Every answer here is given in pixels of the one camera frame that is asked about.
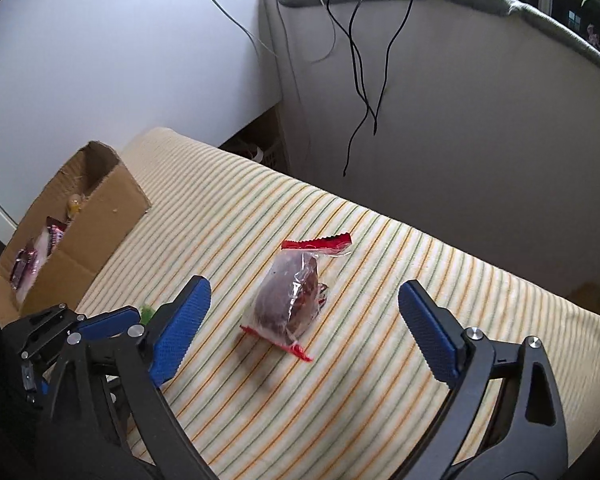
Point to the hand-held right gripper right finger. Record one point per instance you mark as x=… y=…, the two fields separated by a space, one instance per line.
x=430 y=335

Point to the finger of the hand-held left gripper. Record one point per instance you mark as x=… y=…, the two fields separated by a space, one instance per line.
x=107 y=324

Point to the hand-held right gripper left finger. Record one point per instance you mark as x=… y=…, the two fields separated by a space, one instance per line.
x=180 y=330

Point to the green candy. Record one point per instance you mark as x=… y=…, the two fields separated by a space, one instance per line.
x=147 y=313

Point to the brown chocolate bar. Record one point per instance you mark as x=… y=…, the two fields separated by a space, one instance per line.
x=56 y=234
x=22 y=267

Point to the cardboard box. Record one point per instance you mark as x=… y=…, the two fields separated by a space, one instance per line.
x=105 y=220

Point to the brown cake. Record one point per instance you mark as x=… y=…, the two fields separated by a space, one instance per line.
x=285 y=305

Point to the gold candy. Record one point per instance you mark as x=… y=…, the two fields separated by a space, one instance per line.
x=75 y=204

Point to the clear plastic bag pink print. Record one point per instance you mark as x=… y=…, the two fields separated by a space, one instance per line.
x=41 y=247

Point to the striped blanket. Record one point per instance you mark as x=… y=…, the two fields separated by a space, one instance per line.
x=380 y=240

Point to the dark plastic crate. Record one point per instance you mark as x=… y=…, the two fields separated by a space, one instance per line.
x=267 y=152

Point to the white cabinet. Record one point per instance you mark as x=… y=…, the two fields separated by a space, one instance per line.
x=105 y=60

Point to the small pink flower plant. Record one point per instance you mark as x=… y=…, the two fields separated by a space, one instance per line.
x=592 y=35

